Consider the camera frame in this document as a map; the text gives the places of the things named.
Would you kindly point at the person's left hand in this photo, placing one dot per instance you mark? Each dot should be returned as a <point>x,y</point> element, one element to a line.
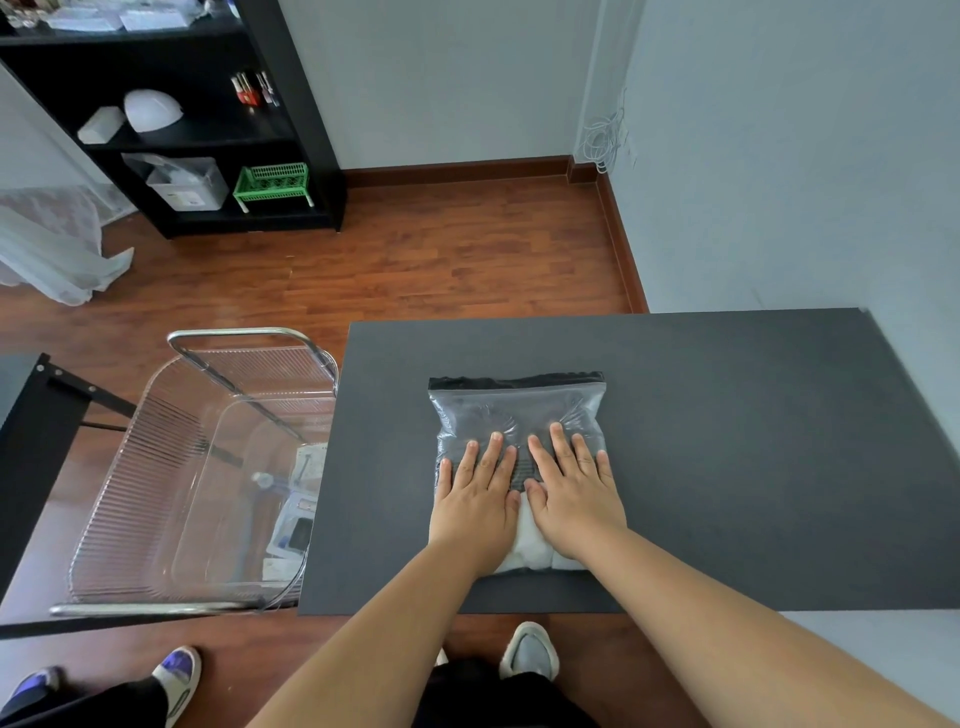
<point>472,517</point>

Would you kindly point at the person's right hand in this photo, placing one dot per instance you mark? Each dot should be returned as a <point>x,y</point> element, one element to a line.
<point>577,510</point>

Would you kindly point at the clear zip bag with cotton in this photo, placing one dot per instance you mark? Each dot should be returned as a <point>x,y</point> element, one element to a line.
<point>517,405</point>

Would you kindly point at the person's left forearm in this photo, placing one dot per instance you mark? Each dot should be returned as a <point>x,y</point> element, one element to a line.
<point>375,645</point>

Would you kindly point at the person's right forearm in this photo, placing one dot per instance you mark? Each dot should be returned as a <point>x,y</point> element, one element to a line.
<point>750,645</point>

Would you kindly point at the person's black trousers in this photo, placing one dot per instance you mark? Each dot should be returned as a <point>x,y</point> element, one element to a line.
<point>495,701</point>

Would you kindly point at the green plastic basket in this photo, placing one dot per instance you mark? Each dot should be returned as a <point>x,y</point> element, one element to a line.
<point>271,184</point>

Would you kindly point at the white storage box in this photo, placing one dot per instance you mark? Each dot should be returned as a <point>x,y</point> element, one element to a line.
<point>187,187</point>

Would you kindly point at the pile of small packets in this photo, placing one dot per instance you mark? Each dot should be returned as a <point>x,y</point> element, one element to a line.
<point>296,517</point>

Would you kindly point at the black bookshelf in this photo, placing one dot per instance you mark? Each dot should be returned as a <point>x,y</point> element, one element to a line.
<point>300,112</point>

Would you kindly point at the black table metal legs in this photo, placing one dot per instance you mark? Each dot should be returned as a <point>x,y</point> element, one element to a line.
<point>30,450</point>

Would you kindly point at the row of nail polish bottles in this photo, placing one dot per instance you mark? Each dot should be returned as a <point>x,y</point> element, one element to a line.
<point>247,91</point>

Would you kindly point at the white lace tablecloth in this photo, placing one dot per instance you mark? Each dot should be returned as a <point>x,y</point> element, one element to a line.
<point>45,255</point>

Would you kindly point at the white dome nail lamp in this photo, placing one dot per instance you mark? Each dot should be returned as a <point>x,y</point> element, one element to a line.
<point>154,111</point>

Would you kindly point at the white hand rest block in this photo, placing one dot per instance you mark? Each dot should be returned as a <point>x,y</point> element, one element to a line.
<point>101,125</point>

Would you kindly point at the small blue clear ornament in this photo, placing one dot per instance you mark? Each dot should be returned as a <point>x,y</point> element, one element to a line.
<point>221,9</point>

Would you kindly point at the white flat box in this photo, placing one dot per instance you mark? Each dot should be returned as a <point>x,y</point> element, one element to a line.
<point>82,19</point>
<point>157,16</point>

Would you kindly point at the cluster of small brown bottles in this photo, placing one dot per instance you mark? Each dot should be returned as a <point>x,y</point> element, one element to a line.
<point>22,15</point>

